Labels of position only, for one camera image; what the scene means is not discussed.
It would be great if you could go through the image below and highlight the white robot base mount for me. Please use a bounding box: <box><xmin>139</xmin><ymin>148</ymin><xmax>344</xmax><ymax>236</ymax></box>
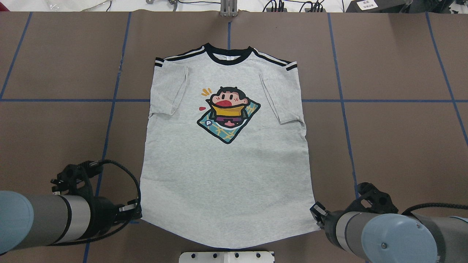
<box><xmin>178</xmin><ymin>251</ymin><xmax>275</xmax><ymax>263</ymax></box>

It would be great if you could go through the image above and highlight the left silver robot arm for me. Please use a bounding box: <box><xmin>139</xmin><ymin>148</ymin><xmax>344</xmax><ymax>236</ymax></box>
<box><xmin>0</xmin><ymin>159</ymin><xmax>142</xmax><ymax>255</ymax></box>

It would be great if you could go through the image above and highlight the aluminium frame post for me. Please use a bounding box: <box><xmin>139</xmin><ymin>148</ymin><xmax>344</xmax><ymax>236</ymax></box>
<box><xmin>220</xmin><ymin>0</ymin><xmax>238</xmax><ymax>17</ymax></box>

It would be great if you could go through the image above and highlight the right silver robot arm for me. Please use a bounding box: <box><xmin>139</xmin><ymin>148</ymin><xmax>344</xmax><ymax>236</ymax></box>
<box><xmin>310</xmin><ymin>182</ymin><xmax>468</xmax><ymax>263</ymax></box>

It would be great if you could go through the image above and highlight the grey cartoon print t-shirt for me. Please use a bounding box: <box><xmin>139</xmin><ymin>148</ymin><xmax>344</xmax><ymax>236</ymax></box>
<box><xmin>140</xmin><ymin>43</ymin><xmax>319</xmax><ymax>249</ymax></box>

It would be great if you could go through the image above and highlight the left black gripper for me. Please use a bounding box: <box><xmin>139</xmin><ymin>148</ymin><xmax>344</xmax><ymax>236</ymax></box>
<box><xmin>50</xmin><ymin>160</ymin><xmax>142</xmax><ymax>241</ymax></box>

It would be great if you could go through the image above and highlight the clear plastic bag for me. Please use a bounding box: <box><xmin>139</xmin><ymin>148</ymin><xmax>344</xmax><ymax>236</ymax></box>
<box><xmin>45</xmin><ymin>0</ymin><xmax>112</xmax><ymax>12</ymax></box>

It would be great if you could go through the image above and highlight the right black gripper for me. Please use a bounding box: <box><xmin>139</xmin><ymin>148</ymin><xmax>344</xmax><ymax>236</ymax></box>
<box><xmin>310</xmin><ymin>182</ymin><xmax>399</xmax><ymax>231</ymax></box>

